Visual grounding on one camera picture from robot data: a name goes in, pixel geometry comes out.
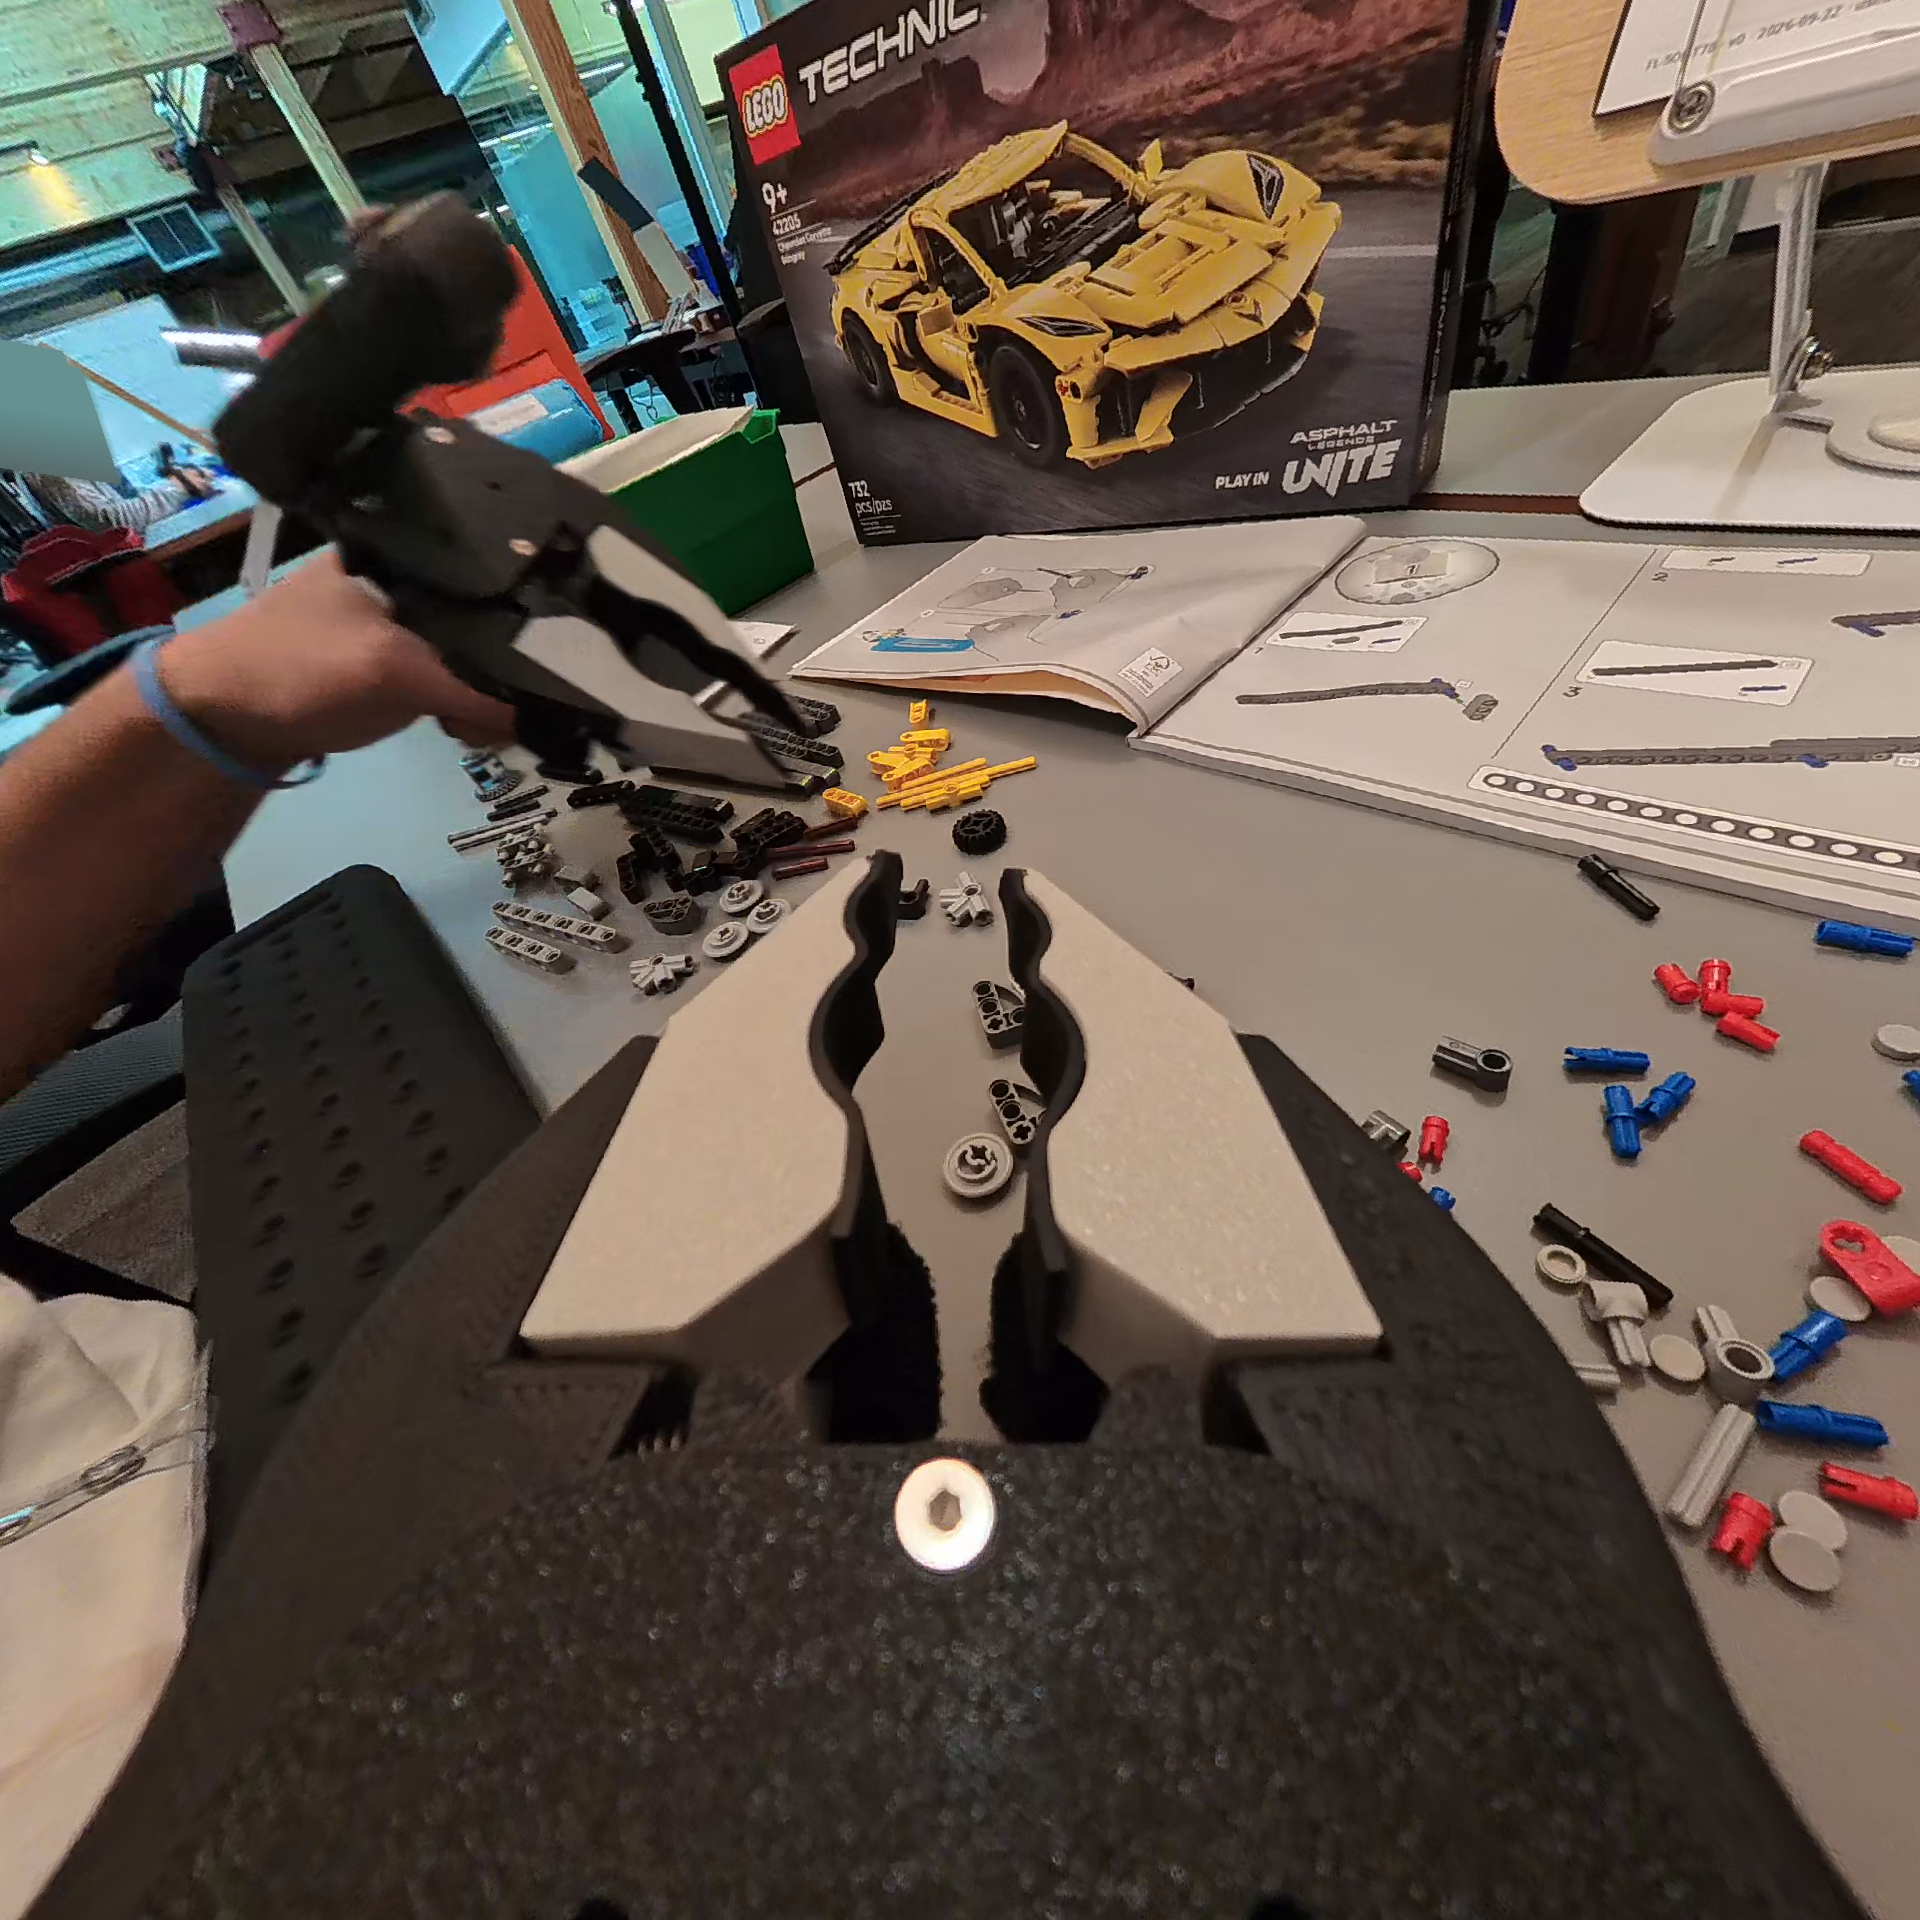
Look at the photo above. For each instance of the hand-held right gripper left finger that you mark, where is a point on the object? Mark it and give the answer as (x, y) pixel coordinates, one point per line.
(692, 1184)

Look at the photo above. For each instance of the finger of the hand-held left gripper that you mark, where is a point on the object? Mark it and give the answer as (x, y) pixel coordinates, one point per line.
(692, 615)
(630, 704)

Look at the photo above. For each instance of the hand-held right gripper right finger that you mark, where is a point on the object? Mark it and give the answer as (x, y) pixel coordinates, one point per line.
(1200, 1184)

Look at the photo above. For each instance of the row of dark grey lego beams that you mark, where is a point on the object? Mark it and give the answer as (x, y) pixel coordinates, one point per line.
(786, 738)

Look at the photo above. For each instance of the black angled lego beam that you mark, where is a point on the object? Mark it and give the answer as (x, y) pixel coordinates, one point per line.
(645, 862)

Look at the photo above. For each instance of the light grey lego axle connector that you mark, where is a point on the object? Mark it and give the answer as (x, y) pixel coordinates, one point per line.
(525, 857)

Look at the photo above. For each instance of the dark grey lego piece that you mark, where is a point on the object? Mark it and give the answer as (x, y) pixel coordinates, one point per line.
(672, 912)
(1020, 1107)
(998, 1011)

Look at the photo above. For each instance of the light grey star lego piece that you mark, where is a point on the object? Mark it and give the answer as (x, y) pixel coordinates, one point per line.
(661, 969)
(967, 901)

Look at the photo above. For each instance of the person's left forearm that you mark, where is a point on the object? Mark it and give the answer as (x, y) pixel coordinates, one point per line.
(105, 840)

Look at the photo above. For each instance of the small black lego beam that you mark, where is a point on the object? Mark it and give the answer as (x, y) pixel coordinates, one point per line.
(598, 792)

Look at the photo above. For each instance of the wide black lego beam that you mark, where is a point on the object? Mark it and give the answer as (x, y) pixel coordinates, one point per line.
(669, 803)
(703, 821)

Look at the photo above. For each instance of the dark grey lego gear hub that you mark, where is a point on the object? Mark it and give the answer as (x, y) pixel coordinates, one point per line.
(486, 774)

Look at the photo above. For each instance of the black square lego connector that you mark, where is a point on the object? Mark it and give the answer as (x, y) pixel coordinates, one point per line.
(775, 829)

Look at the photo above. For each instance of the black lego pin connector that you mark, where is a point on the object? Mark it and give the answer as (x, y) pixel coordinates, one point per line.
(744, 866)

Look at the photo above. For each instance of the long light grey lego beam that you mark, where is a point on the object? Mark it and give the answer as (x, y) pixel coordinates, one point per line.
(564, 927)

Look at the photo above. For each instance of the medium light grey lego beam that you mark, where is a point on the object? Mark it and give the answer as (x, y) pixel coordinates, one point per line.
(529, 949)

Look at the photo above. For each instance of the small grey lego piece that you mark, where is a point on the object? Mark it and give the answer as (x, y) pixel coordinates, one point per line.
(1471, 1061)

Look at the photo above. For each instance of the long yellow lego axle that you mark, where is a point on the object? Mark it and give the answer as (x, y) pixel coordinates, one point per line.
(975, 778)

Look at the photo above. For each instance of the black lego gear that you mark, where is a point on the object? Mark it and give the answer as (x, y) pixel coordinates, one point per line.
(980, 831)

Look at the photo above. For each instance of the black lego pin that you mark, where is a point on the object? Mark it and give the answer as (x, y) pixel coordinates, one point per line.
(1616, 885)

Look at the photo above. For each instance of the black lego set box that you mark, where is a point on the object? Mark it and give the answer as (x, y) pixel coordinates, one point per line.
(1125, 270)

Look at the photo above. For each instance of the lego instruction booklet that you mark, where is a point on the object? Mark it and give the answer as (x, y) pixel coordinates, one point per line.
(1500, 662)

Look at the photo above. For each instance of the pile of small lego pins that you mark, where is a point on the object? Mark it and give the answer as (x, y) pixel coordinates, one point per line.
(1822, 1423)

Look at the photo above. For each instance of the red thin lego liftarm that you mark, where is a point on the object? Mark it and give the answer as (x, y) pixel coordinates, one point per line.
(1868, 1264)

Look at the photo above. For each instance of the blue lego pin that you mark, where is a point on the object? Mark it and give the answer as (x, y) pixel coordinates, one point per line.
(1865, 937)

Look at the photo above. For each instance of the tiny white round lego piece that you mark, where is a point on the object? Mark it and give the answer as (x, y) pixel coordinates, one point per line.
(1897, 1040)

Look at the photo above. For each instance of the person's left hand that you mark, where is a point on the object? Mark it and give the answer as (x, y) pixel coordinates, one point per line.
(330, 662)

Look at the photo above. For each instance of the green plastic bin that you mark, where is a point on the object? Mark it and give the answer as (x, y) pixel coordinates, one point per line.
(720, 511)

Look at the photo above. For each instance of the blue padded bag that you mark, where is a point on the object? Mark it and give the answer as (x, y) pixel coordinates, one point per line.
(540, 417)

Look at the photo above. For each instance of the orange red box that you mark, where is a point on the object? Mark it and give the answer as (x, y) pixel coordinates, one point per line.
(525, 338)

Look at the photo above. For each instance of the blue wristband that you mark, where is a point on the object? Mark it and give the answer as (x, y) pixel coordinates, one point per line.
(182, 720)

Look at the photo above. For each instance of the black perforated chair armrest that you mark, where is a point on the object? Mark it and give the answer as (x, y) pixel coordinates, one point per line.
(346, 1080)

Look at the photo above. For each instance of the white shirt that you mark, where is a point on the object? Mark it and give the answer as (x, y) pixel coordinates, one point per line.
(89, 1651)

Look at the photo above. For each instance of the white sign stand base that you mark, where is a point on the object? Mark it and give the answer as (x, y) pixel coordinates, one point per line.
(1711, 464)

